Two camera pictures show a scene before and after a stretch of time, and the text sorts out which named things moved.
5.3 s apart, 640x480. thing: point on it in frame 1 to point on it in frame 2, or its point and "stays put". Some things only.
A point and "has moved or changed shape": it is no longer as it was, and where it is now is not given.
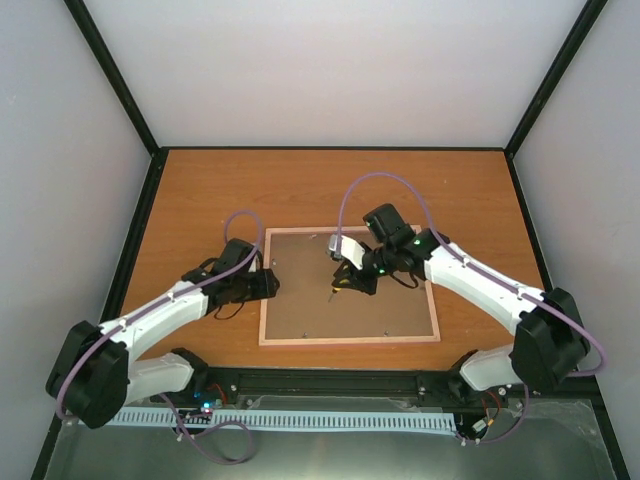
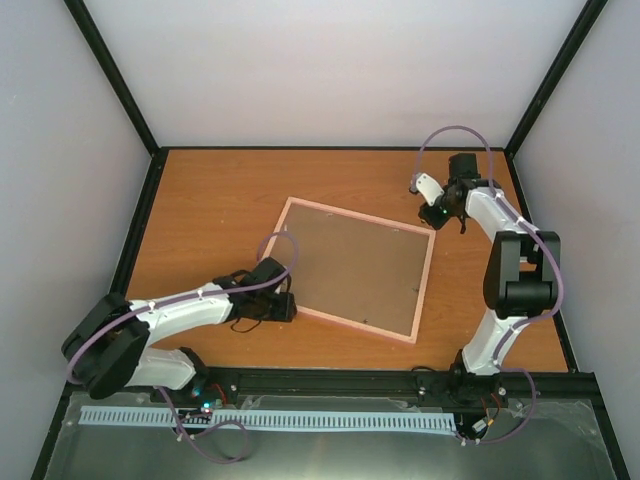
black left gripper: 266,287 to 285,310
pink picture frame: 307,309 has moved or changed shape
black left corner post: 95,39 stays put
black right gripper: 347,272 to 434,221
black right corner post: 586,21 stays put
